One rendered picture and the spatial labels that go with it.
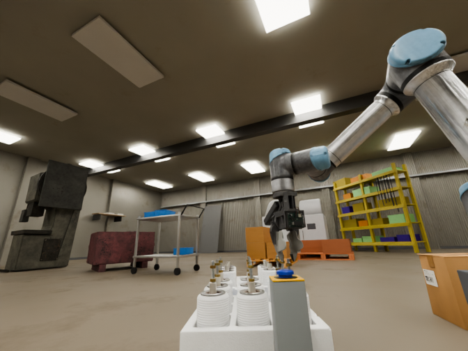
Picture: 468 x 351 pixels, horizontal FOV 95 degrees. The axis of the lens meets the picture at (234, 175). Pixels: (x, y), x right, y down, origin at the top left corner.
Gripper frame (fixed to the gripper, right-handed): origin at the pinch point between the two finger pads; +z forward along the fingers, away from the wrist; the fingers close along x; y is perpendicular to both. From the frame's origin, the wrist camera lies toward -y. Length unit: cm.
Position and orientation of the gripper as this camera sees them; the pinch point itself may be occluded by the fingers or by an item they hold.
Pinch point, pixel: (286, 257)
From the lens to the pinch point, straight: 74.4
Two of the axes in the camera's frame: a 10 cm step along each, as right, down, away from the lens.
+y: 2.9, -2.9, -9.1
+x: 9.6, 0.6, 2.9
